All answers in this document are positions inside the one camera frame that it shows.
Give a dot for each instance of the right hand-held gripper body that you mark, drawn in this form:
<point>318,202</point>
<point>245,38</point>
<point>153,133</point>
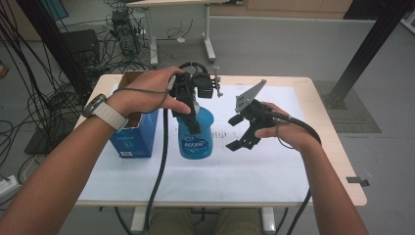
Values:
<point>257,114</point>

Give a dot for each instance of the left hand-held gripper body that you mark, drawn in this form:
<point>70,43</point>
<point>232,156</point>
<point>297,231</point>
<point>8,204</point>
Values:
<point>184,89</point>

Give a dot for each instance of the blue detergent bottle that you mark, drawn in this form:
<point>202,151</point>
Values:
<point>195,143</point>

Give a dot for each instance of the blue cardboard box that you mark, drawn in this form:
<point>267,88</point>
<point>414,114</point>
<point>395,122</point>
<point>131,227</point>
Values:
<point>137,137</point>

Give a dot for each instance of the person's left hand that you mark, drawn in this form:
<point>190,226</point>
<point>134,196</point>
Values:
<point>147,93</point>

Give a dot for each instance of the person's right hand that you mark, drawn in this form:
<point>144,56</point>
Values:
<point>290,133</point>

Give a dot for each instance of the white paper sheet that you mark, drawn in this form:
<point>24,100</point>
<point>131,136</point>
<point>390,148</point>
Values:
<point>228,176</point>

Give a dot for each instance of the white-legged background desk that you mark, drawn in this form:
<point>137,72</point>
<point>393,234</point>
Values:
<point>208,32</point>

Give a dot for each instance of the white table leg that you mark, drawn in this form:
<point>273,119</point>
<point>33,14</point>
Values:
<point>138,220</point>
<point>268,220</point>

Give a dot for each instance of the black computer tower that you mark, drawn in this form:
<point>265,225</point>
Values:
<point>125,32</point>

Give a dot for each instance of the black equipment box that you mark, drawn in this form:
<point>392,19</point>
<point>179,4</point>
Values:
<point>81,45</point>

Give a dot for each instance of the black tape strip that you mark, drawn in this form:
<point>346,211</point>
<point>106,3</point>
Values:
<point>358,181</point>

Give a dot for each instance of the white power strip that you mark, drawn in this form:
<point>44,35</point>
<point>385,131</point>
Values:
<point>7,186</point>

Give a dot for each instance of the black frame post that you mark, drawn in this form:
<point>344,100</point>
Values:
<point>368,45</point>
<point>52,42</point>

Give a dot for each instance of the black stand base plate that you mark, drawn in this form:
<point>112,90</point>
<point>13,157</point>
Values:
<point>42,140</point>

